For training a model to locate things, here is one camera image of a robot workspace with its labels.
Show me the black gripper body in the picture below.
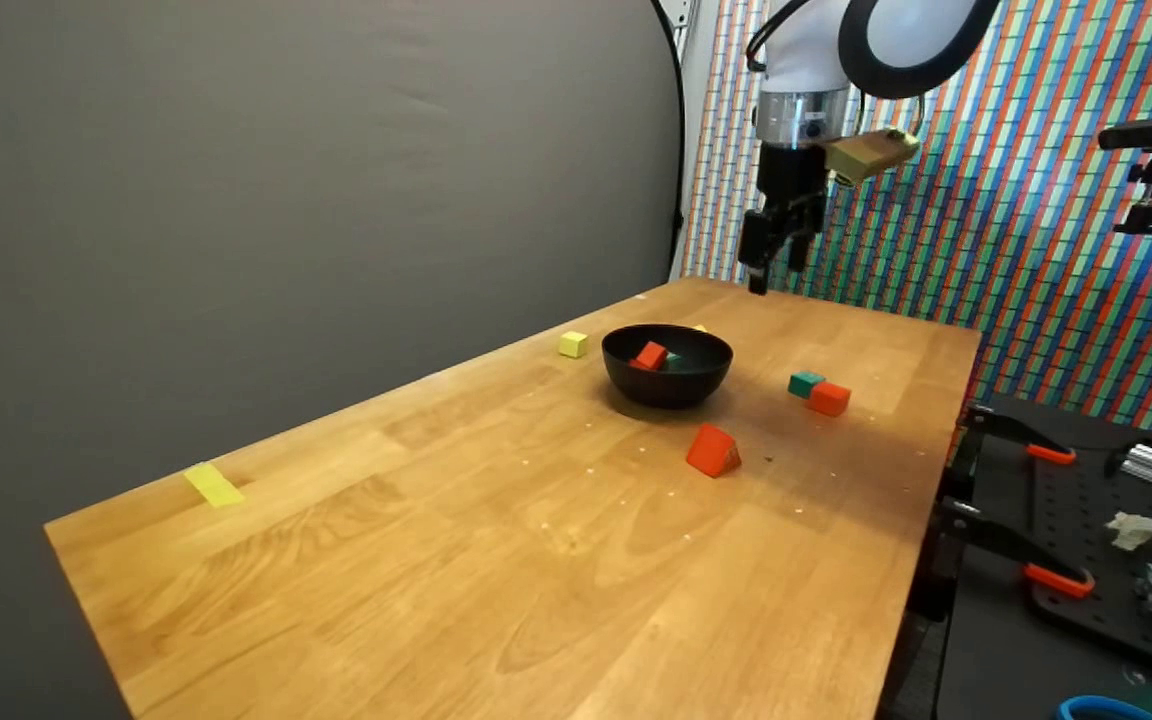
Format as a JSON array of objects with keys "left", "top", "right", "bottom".
[{"left": 750, "top": 142, "right": 834, "bottom": 226}]

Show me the small orange wooden block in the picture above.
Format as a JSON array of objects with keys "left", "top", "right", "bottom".
[{"left": 625, "top": 336, "right": 672, "bottom": 378}]

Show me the large red wooden block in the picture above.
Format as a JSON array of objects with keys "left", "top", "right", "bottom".
[{"left": 681, "top": 421, "right": 746, "bottom": 482}]

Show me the black bowl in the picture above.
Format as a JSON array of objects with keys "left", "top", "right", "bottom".
[{"left": 600, "top": 320, "right": 737, "bottom": 414}]

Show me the black perforated board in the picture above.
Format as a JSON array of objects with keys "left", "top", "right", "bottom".
[{"left": 962, "top": 395, "right": 1152, "bottom": 683}]

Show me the white crumpled paper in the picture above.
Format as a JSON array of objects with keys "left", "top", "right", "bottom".
[{"left": 1109, "top": 510, "right": 1152, "bottom": 551}]

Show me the gray backdrop panel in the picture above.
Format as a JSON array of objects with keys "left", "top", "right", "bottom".
[{"left": 0, "top": 0, "right": 690, "bottom": 720}]

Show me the blue round container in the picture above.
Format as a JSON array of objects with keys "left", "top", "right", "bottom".
[{"left": 1053, "top": 692, "right": 1152, "bottom": 720}]

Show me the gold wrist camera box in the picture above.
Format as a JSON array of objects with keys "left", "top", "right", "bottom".
[{"left": 825, "top": 126, "right": 929, "bottom": 188}]

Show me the black cable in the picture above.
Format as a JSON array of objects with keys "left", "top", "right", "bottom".
[{"left": 741, "top": 0, "right": 814, "bottom": 74}]

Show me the orange-handled black clamp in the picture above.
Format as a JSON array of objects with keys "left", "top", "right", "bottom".
[
  {"left": 944, "top": 501, "right": 1101, "bottom": 606},
  {"left": 969, "top": 404, "right": 1085, "bottom": 474}
]

